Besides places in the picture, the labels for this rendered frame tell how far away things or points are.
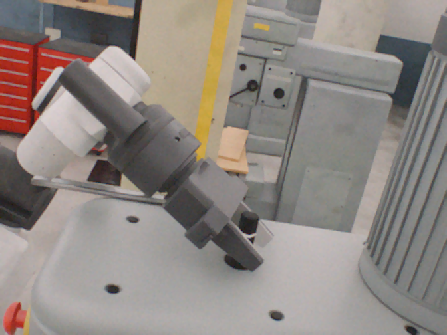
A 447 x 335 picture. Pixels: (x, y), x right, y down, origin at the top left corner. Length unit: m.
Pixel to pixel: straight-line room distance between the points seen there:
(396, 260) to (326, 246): 0.13
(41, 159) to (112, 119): 0.44
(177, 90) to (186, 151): 1.77
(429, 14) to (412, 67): 0.94
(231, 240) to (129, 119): 0.17
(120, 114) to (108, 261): 0.16
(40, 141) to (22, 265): 0.26
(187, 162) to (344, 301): 0.23
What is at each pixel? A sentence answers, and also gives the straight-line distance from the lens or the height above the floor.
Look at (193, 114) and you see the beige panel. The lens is 2.37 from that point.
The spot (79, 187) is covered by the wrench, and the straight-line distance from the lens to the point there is 0.74.
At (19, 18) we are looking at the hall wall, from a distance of 10.18.
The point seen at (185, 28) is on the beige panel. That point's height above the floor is 1.87.
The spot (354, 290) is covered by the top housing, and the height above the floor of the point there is 1.89.
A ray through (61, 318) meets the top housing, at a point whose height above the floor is 1.88.
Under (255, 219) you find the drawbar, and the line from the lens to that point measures 0.61.
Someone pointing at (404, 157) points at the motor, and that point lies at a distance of 0.62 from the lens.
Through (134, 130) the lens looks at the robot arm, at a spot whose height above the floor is 2.04.
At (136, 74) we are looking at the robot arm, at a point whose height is 2.08.
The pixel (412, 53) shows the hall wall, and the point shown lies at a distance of 10.36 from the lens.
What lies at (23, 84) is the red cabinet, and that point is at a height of 0.60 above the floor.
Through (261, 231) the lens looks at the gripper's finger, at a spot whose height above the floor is 1.92.
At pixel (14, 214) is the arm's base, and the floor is 1.68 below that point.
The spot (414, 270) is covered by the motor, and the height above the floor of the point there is 1.95.
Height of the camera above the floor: 2.23
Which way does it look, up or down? 23 degrees down
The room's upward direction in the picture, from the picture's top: 11 degrees clockwise
